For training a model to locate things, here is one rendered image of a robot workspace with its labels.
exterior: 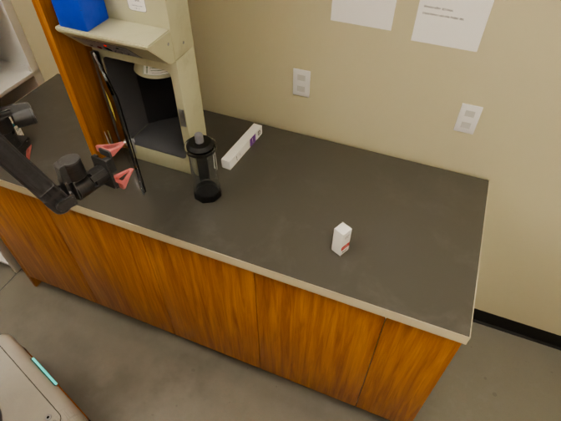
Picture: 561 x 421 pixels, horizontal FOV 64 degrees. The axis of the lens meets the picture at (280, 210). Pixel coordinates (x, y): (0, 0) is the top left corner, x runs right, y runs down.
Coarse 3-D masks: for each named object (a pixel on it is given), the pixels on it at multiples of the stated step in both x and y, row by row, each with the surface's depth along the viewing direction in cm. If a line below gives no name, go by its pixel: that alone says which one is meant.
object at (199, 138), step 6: (198, 132) 145; (192, 138) 148; (198, 138) 144; (204, 138) 148; (186, 144) 147; (192, 144) 146; (198, 144) 146; (204, 144) 146; (210, 144) 146; (192, 150) 145; (198, 150) 144; (204, 150) 145
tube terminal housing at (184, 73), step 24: (120, 0) 129; (144, 0) 126; (168, 0) 125; (144, 24) 132; (168, 24) 128; (96, 48) 146; (192, 48) 143; (168, 72) 141; (192, 72) 147; (192, 96) 152; (192, 120) 156
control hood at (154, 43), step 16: (64, 32) 130; (80, 32) 128; (96, 32) 128; (112, 32) 128; (128, 32) 128; (144, 32) 128; (160, 32) 128; (128, 48) 128; (144, 48) 123; (160, 48) 128
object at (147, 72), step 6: (138, 66) 148; (144, 66) 146; (138, 72) 149; (144, 72) 147; (150, 72) 146; (156, 72) 146; (162, 72) 147; (150, 78) 147; (156, 78) 147; (162, 78) 147
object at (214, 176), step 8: (208, 136) 151; (184, 144) 148; (216, 144) 148; (208, 152) 145; (192, 160) 148; (200, 160) 147; (208, 160) 148; (192, 168) 151; (200, 168) 149; (208, 168) 150; (216, 168) 154; (192, 176) 155; (200, 176) 152; (208, 176) 152; (216, 176) 156; (200, 184) 154; (208, 184) 155; (216, 184) 158; (200, 192) 158; (208, 192) 158; (216, 192) 160
